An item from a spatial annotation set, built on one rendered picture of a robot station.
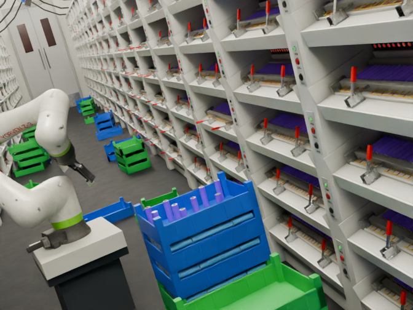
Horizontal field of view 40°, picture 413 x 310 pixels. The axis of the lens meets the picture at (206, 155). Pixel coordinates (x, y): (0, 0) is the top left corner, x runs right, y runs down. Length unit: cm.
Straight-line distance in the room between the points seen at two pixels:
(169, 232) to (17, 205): 77
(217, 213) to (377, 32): 66
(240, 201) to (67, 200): 87
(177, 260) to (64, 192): 80
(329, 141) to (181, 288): 56
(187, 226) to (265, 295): 27
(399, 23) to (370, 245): 65
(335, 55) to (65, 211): 121
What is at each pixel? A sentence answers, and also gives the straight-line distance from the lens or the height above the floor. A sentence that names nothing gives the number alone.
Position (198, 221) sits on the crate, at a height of 51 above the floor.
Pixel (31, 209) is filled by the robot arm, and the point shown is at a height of 54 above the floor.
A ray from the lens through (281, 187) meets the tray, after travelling 207.
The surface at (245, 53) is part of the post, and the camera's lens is 217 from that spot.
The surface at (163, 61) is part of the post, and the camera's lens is 352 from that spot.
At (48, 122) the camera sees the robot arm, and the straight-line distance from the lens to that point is 206.
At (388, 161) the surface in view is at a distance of 142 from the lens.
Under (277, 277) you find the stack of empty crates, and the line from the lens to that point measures 151.
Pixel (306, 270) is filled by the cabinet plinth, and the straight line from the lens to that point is 218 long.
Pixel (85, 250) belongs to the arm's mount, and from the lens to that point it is 216.
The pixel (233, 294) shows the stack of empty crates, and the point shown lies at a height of 34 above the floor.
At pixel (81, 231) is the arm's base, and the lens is 227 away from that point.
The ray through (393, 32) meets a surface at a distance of 115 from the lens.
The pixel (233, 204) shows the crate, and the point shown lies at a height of 52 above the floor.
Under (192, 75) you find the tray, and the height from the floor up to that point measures 77.
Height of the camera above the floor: 102
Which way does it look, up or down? 13 degrees down
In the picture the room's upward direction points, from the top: 15 degrees counter-clockwise
